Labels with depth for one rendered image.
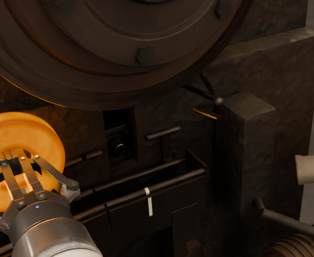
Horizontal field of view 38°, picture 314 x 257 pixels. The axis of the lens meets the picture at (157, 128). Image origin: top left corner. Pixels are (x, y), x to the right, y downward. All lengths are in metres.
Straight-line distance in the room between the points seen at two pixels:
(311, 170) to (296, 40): 0.27
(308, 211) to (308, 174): 0.98
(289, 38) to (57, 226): 0.67
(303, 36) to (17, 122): 0.62
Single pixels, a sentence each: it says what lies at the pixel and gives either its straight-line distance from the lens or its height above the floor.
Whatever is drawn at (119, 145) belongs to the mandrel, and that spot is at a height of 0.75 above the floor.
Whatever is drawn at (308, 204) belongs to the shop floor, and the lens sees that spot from 1.93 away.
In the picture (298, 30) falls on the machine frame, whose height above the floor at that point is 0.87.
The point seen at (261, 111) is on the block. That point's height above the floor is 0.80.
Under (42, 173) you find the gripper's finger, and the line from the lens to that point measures 0.65.
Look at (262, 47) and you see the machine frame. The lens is 0.95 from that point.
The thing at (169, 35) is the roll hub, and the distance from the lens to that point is 0.59.
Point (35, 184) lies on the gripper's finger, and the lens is 0.61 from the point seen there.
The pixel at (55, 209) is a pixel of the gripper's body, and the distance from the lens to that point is 0.54.
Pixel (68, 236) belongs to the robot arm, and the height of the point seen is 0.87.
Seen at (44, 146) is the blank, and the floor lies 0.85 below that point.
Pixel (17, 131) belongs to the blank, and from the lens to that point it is 0.67.
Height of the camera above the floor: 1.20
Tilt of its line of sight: 30 degrees down
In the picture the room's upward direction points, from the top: 4 degrees counter-clockwise
